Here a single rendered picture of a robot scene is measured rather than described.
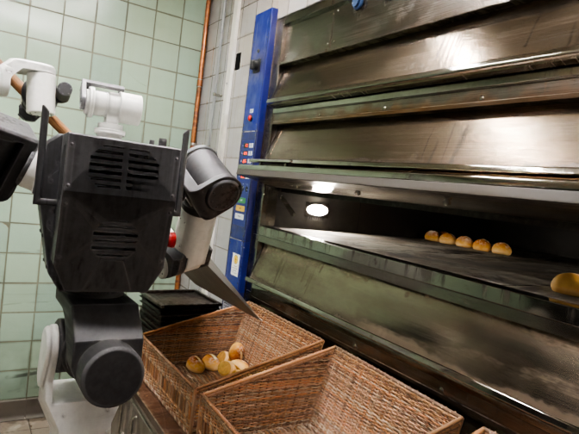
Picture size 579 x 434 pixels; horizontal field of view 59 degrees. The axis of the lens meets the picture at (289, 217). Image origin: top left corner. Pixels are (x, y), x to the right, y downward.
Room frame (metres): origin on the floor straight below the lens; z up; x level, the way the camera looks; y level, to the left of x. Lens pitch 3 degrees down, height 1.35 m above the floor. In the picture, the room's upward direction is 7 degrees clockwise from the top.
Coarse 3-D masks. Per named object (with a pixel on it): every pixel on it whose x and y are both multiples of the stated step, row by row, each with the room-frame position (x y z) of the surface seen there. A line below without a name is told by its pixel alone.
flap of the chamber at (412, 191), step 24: (336, 192) 1.82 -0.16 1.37; (384, 192) 1.49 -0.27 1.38; (408, 192) 1.37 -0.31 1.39; (432, 192) 1.26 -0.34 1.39; (456, 192) 1.19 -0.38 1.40; (480, 192) 1.13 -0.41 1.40; (504, 192) 1.08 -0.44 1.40; (528, 192) 1.04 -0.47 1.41; (552, 192) 1.00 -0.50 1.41; (576, 192) 0.96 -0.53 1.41; (528, 216) 1.22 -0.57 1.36; (552, 216) 1.14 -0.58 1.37; (576, 216) 1.06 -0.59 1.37
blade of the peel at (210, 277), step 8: (184, 272) 1.99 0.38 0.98; (192, 272) 1.83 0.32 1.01; (200, 272) 1.70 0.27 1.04; (208, 272) 1.58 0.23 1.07; (216, 272) 1.50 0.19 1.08; (192, 280) 2.02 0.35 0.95; (200, 280) 1.85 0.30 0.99; (208, 280) 1.71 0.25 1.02; (216, 280) 1.58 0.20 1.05; (224, 280) 1.52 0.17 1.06; (208, 288) 1.89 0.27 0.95; (216, 288) 1.73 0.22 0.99; (224, 288) 1.61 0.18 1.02; (232, 288) 1.53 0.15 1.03; (224, 296) 1.75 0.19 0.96; (232, 296) 1.62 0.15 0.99; (240, 296) 1.55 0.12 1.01; (232, 304) 1.76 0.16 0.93; (240, 304) 1.62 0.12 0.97; (248, 312) 1.64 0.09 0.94
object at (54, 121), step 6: (0, 60) 1.40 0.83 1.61; (12, 78) 1.42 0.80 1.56; (18, 78) 1.43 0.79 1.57; (12, 84) 1.42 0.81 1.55; (18, 84) 1.43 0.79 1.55; (18, 90) 1.43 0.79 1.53; (54, 120) 1.48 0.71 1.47; (54, 126) 1.48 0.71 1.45; (60, 126) 1.49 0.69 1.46; (60, 132) 1.49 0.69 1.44; (66, 132) 1.50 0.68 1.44
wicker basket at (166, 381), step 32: (192, 320) 2.05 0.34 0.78; (224, 320) 2.13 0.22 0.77; (256, 320) 2.09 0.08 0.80; (160, 352) 1.76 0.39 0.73; (256, 352) 2.02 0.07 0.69; (288, 352) 1.67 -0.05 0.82; (160, 384) 1.73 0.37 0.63; (192, 384) 1.51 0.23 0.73; (224, 384) 1.54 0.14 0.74; (256, 384) 1.60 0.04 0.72; (192, 416) 1.49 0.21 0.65; (224, 416) 1.55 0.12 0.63
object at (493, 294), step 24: (288, 240) 2.05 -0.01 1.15; (312, 240) 1.91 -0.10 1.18; (384, 264) 1.57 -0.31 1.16; (408, 264) 1.49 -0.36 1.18; (456, 288) 1.34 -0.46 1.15; (480, 288) 1.27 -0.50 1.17; (504, 288) 1.23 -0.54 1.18; (528, 312) 1.16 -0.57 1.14; (552, 312) 1.11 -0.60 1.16; (576, 312) 1.07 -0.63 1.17
